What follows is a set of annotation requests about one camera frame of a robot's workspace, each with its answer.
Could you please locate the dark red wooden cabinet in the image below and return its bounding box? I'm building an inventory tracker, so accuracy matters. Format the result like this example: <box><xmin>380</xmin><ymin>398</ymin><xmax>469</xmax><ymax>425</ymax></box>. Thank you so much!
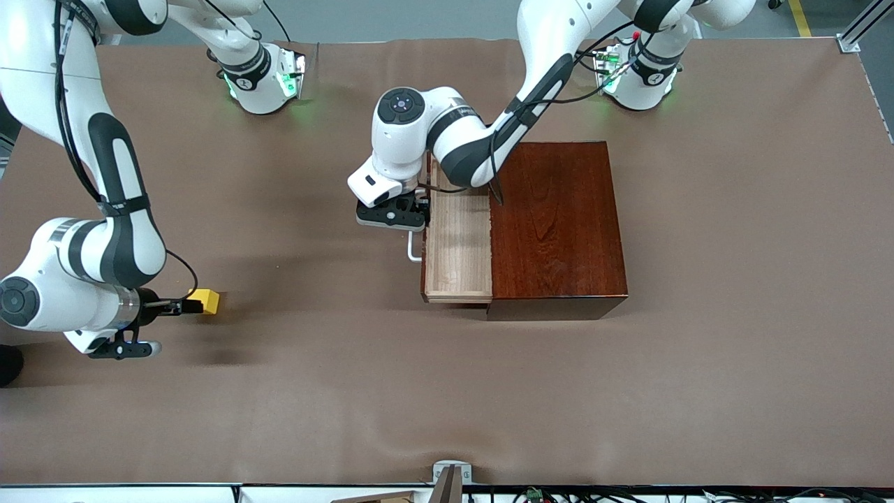
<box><xmin>488</xmin><ymin>142</ymin><xmax>629</xmax><ymax>322</ymax></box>

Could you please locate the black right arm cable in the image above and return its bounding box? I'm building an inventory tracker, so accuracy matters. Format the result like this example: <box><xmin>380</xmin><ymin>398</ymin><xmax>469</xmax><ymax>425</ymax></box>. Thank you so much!
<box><xmin>54</xmin><ymin>0</ymin><xmax>200</xmax><ymax>302</ymax></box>

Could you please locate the brown table mat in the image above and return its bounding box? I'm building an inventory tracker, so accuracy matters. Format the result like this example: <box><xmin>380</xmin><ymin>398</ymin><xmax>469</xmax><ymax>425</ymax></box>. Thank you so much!
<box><xmin>0</xmin><ymin>37</ymin><xmax>894</xmax><ymax>488</ymax></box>

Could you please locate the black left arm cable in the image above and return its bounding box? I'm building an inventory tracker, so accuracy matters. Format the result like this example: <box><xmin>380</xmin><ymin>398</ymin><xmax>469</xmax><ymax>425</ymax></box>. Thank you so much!
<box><xmin>418</xmin><ymin>21</ymin><xmax>664</xmax><ymax>207</ymax></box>

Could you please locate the brown cardboard piece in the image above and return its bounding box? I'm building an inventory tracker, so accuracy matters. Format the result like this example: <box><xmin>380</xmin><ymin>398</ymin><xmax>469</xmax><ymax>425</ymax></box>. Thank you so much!
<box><xmin>330</xmin><ymin>490</ymin><xmax>420</xmax><ymax>503</ymax></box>

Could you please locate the wooden drawer with white handle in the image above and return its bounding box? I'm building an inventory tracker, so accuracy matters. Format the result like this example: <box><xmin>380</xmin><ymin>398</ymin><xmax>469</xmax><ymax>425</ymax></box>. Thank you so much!
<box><xmin>407</xmin><ymin>155</ymin><xmax>494</xmax><ymax>305</ymax></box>

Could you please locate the aluminium post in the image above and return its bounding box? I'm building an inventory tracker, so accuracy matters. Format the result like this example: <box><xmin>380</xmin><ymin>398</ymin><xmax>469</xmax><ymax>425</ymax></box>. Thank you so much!
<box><xmin>427</xmin><ymin>465</ymin><xmax>464</xmax><ymax>503</ymax></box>

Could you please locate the small metal bracket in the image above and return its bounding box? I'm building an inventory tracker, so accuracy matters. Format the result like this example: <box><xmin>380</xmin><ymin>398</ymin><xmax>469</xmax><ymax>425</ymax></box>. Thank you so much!
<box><xmin>432</xmin><ymin>460</ymin><xmax>473</xmax><ymax>485</ymax></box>

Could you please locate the white table edge rail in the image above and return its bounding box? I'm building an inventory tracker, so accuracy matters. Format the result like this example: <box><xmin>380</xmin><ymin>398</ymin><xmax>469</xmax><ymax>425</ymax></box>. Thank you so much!
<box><xmin>0</xmin><ymin>484</ymin><xmax>434</xmax><ymax>503</ymax></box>

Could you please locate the black round object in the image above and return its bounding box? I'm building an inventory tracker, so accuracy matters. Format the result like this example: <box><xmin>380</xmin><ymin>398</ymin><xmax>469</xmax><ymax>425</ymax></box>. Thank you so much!
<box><xmin>0</xmin><ymin>344</ymin><xmax>24</xmax><ymax>388</ymax></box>

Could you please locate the aluminium frame with corner bracket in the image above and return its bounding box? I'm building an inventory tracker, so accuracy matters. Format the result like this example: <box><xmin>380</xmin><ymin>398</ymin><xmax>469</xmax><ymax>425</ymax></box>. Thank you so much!
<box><xmin>838</xmin><ymin>0</ymin><xmax>894</xmax><ymax>54</ymax></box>

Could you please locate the thin black base cable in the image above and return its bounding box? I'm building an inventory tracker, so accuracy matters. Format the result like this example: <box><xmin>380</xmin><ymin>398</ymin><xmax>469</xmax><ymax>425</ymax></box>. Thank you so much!
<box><xmin>262</xmin><ymin>0</ymin><xmax>293</xmax><ymax>44</ymax></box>

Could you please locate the yellow block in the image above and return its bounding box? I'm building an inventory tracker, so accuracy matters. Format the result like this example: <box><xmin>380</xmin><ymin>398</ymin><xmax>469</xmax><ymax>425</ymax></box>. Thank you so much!
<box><xmin>185</xmin><ymin>289</ymin><xmax>220</xmax><ymax>315</ymax></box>

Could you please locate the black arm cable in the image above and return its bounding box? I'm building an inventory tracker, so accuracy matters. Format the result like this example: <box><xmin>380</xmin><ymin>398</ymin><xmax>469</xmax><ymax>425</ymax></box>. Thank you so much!
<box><xmin>418</xmin><ymin>21</ymin><xmax>664</xmax><ymax>207</ymax></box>
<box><xmin>54</xmin><ymin>0</ymin><xmax>200</xmax><ymax>302</ymax></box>

